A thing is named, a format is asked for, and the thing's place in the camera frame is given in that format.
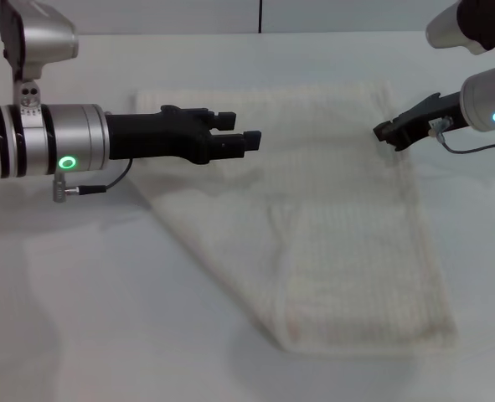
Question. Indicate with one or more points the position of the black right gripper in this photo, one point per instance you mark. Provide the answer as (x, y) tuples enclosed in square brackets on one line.
[(431, 115)]

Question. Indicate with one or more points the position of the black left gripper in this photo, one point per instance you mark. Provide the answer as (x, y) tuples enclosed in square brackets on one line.
[(155, 136)]

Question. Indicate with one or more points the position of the white ribbed towel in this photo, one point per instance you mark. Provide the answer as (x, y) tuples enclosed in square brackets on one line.
[(314, 234)]

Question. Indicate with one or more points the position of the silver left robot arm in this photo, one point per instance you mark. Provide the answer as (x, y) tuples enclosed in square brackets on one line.
[(33, 142)]

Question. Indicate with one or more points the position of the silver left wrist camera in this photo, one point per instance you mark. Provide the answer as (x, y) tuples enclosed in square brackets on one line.
[(42, 37)]

